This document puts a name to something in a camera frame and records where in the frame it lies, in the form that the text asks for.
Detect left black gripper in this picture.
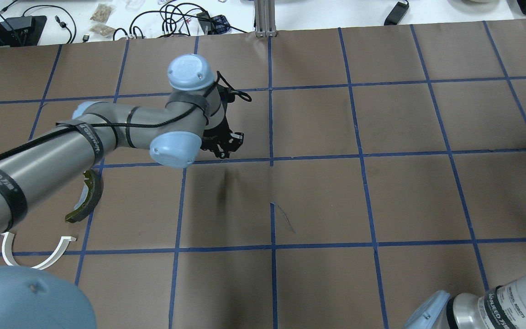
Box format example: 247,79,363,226
200,120,245,159

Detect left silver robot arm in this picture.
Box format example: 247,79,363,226
0,54,252,329

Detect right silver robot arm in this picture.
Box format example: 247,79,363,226
403,275,526,329

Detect green brake shoe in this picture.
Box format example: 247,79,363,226
64,169,104,223

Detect snack bag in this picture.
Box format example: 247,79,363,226
90,3,115,23
89,23,115,38

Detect black power adapter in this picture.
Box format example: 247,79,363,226
384,0,410,26

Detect white curved plastic part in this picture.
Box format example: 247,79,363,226
0,232,78,271

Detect aluminium frame post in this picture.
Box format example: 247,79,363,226
253,0,278,39

